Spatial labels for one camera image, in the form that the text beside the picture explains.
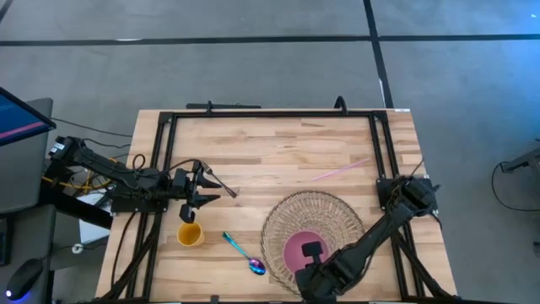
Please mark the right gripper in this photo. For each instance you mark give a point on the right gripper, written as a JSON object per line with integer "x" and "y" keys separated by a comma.
{"x": 316, "y": 283}

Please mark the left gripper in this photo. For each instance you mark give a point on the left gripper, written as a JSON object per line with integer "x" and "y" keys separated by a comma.
{"x": 187, "y": 183}

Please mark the yellow ribbed cup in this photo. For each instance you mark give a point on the yellow ribbed cup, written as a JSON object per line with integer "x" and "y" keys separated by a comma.
{"x": 190, "y": 234}

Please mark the iridescent rainbow spoon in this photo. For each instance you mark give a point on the iridescent rainbow spoon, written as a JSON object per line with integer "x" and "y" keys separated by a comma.
{"x": 257, "y": 266}

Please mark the pink drinking straw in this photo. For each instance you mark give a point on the pink drinking straw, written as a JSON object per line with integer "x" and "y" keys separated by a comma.
{"x": 341, "y": 169}

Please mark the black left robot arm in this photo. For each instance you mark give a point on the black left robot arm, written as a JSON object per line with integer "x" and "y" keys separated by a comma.
{"x": 105, "y": 166}

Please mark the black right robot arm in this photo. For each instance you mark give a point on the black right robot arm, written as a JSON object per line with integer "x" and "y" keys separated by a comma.
{"x": 379, "y": 230}

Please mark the black fork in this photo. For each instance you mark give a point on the black fork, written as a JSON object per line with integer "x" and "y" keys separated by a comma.
{"x": 225, "y": 188}

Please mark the pink bowl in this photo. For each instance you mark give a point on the pink bowl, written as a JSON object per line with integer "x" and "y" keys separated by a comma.
{"x": 293, "y": 253}

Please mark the round woven placemat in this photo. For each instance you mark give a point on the round woven placemat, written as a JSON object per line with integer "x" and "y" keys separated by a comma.
{"x": 295, "y": 215}

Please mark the black clamp bar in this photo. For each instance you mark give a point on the black clamp bar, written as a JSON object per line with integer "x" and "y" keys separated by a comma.
{"x": 223, "y": 106}

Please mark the white paper sheet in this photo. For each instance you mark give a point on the white paper sheet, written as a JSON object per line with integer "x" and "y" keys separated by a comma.
{"x": 90, "y": 228}

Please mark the black desk beam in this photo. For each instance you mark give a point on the black desk beam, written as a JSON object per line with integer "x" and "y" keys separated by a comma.
{"x": 71, "y": 207}

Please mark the small white disc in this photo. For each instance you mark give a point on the small white disc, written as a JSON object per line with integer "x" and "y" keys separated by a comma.
{"x": 77, "y": 248}

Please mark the black clamp loop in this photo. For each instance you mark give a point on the black clamp loop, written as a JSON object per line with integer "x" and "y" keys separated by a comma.
{"x": 337, "y": 103}

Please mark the computer monitor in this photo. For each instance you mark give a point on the computer monitor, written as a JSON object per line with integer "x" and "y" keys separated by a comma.
{"x": 17, "y": 118}

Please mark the black computer mouse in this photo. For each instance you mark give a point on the black computer mouse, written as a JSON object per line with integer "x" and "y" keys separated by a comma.
{"x": 23, "y": 278}

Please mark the grey metal stand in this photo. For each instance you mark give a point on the grey metal stand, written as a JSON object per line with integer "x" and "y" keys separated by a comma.
{"x": 523, "y": 162}

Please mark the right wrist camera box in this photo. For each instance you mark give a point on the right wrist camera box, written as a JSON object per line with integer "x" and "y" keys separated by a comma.
{"x": 312, "y": 249}

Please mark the black aluminium table frame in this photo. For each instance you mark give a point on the black aluminium table frame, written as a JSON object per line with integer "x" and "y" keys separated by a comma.
{"x": 274, "y": 114}

